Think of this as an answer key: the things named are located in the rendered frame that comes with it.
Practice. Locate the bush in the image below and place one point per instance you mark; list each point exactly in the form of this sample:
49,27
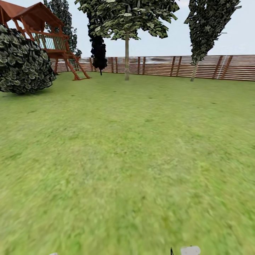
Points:
24,66

